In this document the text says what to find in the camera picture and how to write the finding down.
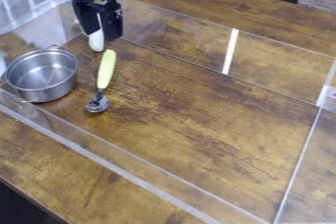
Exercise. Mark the green handled metal spoon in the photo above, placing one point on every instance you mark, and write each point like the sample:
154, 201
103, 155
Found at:
99, 103

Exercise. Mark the white plush toy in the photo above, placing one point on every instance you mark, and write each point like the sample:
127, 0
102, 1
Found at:
97, 39

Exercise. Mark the small steel pot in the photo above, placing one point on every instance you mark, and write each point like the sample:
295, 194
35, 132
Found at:
42, 75

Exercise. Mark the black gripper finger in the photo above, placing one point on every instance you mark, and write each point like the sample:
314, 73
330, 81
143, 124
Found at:
113, 21
86, 12

